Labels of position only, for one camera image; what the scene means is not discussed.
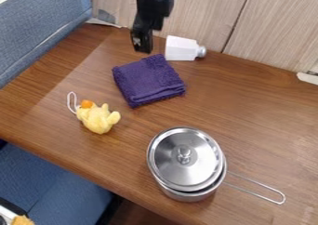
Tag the white bottle with silver cap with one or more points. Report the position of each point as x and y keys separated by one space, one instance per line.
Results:
x=180 y=48

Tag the yellow plush duck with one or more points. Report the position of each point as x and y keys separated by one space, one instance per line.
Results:
x=97 y=116

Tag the purple cloth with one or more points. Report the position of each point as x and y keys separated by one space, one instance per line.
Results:
x=148 y=78

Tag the silver lid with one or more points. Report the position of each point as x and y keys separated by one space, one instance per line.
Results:
x=185 y=158

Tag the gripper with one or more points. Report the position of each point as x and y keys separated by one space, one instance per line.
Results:
x=144 y=29

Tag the silver pot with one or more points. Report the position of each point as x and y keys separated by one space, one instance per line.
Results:
x=198 y=190

